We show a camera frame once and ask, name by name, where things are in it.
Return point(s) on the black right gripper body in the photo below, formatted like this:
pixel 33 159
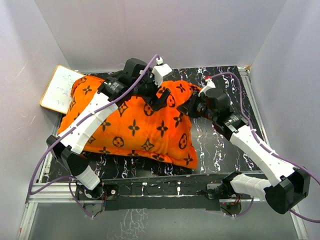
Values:
pixel 198 108

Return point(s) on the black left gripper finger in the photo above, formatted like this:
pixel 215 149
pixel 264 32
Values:
pixel 163 94
pixel 155 102

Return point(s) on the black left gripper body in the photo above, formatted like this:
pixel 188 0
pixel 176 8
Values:
pixel 147 88

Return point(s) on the orange patterned plush pillowcase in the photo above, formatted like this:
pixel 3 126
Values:
pixel 136 130

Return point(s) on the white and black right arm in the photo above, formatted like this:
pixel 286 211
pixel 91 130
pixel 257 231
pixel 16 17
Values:
pixel 284 185

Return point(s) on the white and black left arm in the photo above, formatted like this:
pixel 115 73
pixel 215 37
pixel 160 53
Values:
pixel 137 79

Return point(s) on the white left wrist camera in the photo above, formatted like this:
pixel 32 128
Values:
pixel 160 71

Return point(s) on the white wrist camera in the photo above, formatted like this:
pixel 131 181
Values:
pixel 209 84
pixel 160 71

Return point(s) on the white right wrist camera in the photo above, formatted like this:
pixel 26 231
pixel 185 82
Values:
pixel 209 84

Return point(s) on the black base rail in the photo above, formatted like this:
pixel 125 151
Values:
pixel 195 191

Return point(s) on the white board with wooden frame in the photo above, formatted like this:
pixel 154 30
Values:
pixel 57 96

